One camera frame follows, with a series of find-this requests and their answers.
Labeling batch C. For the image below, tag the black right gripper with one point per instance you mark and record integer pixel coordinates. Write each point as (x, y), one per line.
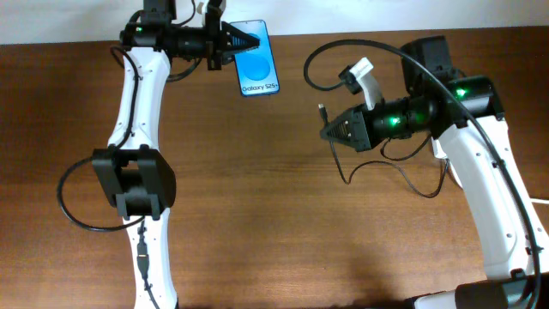
(364, 127)

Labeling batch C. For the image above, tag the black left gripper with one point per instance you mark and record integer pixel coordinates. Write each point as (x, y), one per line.
(221, 52)

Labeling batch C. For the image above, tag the blue Galaxy smartphone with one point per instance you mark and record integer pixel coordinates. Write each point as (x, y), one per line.
(256, 70)

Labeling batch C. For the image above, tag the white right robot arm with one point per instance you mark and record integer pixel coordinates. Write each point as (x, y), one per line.
(465, 121)

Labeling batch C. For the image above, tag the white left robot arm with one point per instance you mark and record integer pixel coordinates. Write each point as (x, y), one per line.
(137, 180)

